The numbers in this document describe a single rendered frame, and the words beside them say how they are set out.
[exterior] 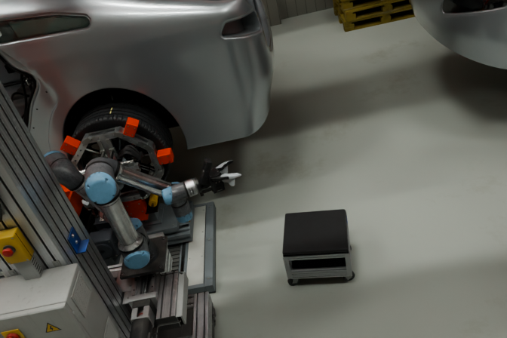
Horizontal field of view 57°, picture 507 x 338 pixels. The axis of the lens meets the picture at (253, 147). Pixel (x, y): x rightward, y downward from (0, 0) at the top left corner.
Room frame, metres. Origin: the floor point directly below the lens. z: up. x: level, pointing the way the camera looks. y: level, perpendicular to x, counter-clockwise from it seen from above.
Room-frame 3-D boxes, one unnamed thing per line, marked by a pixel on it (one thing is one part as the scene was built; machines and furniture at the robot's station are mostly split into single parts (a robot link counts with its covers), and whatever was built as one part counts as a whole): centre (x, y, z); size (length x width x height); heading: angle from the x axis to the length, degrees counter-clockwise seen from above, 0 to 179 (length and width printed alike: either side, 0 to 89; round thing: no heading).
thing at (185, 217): (1.67, 0.39, 1.12); 0.11 x 0.08 x 0.11; 10
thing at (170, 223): (2.71, 0.86, 0.32); 0.40 x 0.30 x 0.28; 86
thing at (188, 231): (2.71, 0.83, 0.13); 0.50 x 0.36 x 0.10; 86
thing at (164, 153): (2.53, 0.56, 0.85); 0.09 x 0.08 x 0.07; 86
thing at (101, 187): (1.60, 0.64, 1.19); 0.15 x 0.12 x 0.55; 10
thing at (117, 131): (2.55, 0.87, 0.85); 0.54 x 0.07 x 0.54; 86
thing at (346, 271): (2.09, -0.25, 0.17); 0.43 x 0.36 x 0.34; 76
